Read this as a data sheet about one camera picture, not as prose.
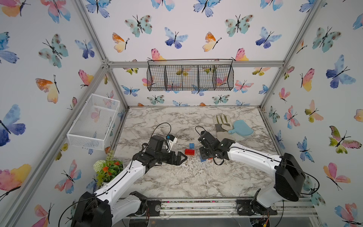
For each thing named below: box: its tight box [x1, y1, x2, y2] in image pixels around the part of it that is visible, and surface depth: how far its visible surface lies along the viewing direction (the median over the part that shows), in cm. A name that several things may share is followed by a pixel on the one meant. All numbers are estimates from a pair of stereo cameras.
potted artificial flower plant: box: [93, 149, 124, 188], surface depth 73 cm
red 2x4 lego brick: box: [184, 148, 196, 156], surface depth 96 cm
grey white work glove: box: [213, 113, 235, 142], surface depth 110 cm
